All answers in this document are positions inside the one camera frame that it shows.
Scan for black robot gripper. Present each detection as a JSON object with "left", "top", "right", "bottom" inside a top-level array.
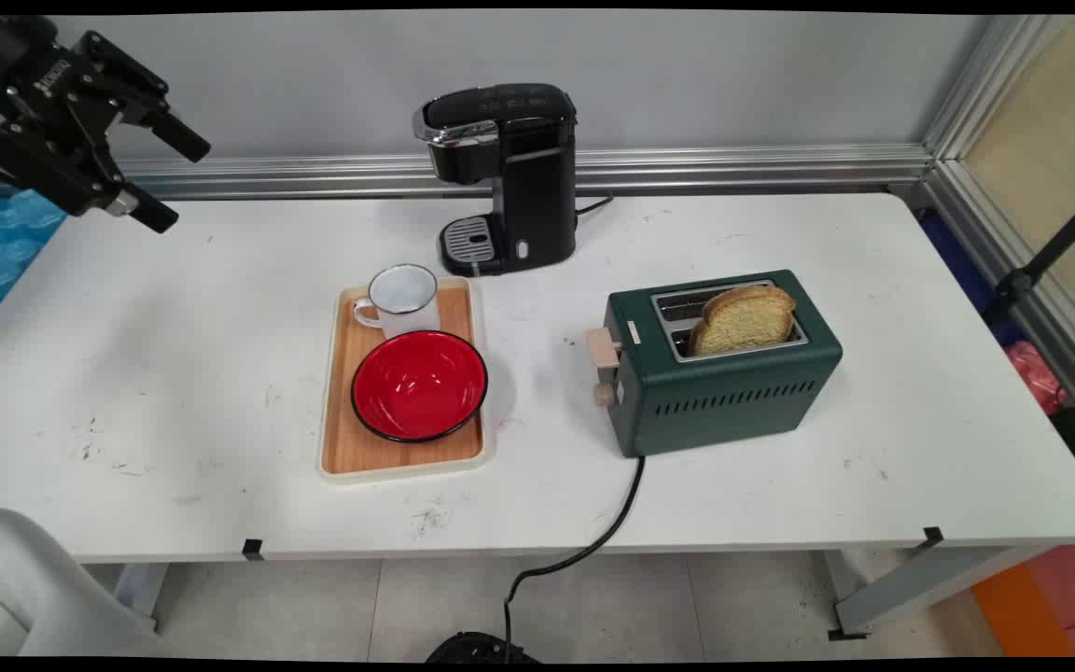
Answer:
[{"left": 0, "top": 16, "right": 213, "bottom": 234}]

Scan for blue plastic packaging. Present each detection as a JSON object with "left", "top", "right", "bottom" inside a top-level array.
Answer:
[{"left": 0, "top": 182, "right": 68, "bottom": 339}]

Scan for white enamel mug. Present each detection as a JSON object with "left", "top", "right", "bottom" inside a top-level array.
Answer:
[{"left": 352, "top": 263, "right": 442, "bottom": 340}]

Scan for wooden tray with white rim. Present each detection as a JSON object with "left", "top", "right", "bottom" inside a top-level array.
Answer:
[{"left": 317, "top": 275, "right": 496, "bottom": 483}]

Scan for red bowl with black rim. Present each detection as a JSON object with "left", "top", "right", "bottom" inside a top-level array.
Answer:
[{"left": 350, "top": 329, "right": 490, "bottom": 444}]

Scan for black single-serve coffee maker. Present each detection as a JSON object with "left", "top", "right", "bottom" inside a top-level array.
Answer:
[{"left": 412, "top": 83, "right": 579, "bottom": 278}]

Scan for black round base on floor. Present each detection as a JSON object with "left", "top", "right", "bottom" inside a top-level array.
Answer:
[{"left": 424, "top": 631, "right": 543, "bottom": 665}]

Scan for toasted bread slice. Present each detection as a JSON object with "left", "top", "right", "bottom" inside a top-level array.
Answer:
[{"left": 687, "top": 285, "right": 798, "bottom": 358}]

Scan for green two-slot toaster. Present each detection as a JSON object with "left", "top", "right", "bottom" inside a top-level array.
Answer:
[{"left": 584, "top": 269, "right": 845, "bottom": 459}]

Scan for grey table leg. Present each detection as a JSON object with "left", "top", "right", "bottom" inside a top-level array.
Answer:
[{"left": 822, "top": 543, "right": 1061, "bottom": 642}]

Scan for black tripod stand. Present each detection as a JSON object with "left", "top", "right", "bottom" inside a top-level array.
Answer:
[{"left": 981, "top": 179, "right": 1075, "bottom": 328}]

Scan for pink plastic bag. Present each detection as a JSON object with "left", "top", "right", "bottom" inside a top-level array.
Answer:
[{"left": 1006, "top": 340, "right": 1070, "bottom": 416}]

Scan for aluminium frame rail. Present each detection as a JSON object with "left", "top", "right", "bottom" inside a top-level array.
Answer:
[{"left": 0, "top": 143, "right": 935, "bottom": 201}]

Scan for black toaster power cable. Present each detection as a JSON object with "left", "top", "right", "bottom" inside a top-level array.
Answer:
[{"left": 501, "top": 454, "right": 647, "bottom": 645}]

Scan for aluminium frame post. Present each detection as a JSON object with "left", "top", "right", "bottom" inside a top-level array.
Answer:
[{"left": 915, "top": 14, "right": 1075, "bottom": 440}]

